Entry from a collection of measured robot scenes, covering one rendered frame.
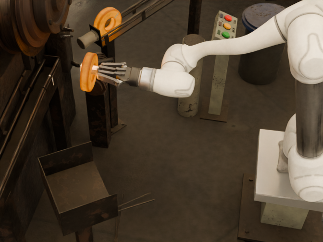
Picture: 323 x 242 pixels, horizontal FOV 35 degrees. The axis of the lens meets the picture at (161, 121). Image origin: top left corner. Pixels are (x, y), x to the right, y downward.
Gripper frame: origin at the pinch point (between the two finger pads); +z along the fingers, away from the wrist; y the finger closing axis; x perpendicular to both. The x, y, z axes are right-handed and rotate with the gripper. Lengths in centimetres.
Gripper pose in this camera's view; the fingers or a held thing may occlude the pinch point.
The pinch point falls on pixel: (89, 68)
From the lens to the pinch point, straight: 202.8
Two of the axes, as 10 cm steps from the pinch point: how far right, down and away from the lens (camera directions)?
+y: 1.7, -7.0, 6.9
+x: 0.8, -6.9, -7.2
